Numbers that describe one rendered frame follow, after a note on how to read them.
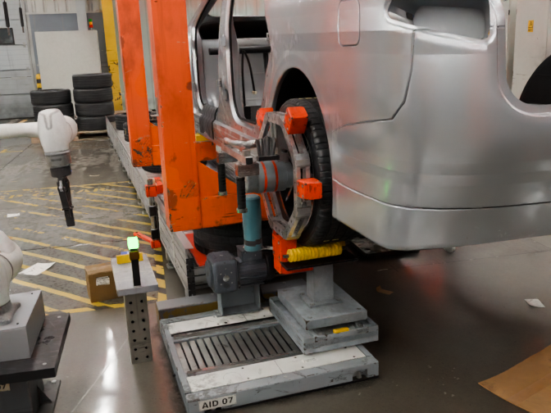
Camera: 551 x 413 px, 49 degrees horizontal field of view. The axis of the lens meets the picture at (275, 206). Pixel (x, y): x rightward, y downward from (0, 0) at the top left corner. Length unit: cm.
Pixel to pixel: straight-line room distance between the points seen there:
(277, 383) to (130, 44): 310
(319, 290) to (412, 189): 110
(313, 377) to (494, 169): 121
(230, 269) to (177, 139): 68
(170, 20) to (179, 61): 18
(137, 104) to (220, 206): 198
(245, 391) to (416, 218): 105
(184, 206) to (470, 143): 165
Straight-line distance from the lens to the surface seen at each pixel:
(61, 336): 265
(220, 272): 297
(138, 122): 491
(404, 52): 184
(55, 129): 236
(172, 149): 299
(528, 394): 274
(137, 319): 288
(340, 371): 265
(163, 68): 296
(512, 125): 185
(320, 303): 286
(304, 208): 246
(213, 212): 309
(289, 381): 258
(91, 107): 1085
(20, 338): 249
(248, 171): 243
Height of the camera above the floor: 139
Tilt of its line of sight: 15 degrees down
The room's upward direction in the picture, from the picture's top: 2 degrees counter-clockwise
